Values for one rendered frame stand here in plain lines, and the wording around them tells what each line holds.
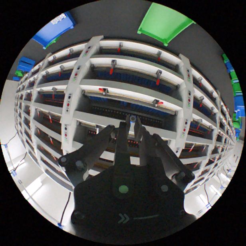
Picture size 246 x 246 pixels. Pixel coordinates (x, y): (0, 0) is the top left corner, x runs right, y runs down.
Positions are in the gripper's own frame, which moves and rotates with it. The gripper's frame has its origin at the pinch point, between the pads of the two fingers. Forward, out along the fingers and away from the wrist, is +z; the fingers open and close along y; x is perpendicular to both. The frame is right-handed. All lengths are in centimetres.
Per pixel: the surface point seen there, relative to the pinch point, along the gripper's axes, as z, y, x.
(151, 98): 22.2, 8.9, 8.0
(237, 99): -7, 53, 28
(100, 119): 18.1, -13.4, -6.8
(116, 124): 17.8, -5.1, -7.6
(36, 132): 15, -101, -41
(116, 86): 21.2, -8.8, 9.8
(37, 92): 22, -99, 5
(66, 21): 4, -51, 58
